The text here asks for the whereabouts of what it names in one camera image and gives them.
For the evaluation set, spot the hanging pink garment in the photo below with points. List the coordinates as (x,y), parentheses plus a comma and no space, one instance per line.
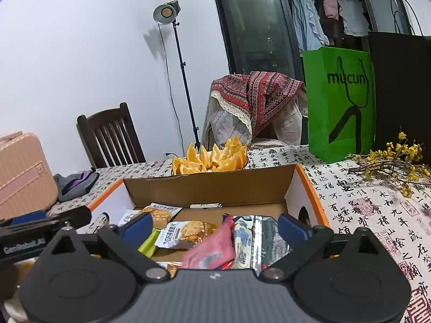
(331,9)

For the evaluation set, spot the red patterned cloth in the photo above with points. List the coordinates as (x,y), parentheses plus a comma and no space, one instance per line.
(255,98)

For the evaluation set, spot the white gold oat crisp packet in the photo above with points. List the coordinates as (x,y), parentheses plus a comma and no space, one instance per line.
(184,234)

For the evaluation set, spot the calligraphy print tablecloth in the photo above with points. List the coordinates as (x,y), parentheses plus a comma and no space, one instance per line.
(401,224)

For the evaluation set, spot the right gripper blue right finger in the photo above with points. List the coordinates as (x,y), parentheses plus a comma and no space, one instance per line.
(292,231)

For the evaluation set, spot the hanging white garment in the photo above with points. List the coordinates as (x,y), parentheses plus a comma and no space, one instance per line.
(354,21)

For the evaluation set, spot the green paper shopping bag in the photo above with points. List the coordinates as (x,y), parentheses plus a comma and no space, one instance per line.
(341,102)

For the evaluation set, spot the plate of orange slices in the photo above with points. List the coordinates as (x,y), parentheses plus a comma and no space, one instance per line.
(232,158)

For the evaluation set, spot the chair under cloth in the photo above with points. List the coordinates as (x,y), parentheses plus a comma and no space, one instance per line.
(286,126)

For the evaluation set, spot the black paper shopping bag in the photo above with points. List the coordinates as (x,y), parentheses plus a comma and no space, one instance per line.
(401,65)

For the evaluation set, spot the grey purple folded cloth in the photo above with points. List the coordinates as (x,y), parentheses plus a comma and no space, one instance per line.
(75,185)

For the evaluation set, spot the red blue silver snack bag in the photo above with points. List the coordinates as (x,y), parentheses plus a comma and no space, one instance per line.
(241,242)

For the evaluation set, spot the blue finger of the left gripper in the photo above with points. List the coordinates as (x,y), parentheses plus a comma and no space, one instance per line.
(31,217)
(77,217)

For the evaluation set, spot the orange cardboard snack box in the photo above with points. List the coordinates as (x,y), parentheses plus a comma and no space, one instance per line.
(271,190)

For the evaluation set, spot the pink small suitcase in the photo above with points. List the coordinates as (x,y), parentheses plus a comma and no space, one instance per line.
(27,184)

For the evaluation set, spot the studio lamp on stand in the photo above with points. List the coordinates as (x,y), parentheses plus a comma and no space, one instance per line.
(165,16)

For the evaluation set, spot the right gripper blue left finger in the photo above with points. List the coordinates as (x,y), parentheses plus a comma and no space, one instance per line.
(134,232)

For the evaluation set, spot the yellow flower branch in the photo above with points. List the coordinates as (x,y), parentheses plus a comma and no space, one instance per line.
(400,165)

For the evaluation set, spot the green snack packet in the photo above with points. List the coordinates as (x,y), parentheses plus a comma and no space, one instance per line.
(148,248)

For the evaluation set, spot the dark wooden chair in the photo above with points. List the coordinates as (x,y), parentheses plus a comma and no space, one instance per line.
(109,138)

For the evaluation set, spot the hanging blue shirt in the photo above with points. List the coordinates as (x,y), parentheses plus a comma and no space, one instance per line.
(310,35)

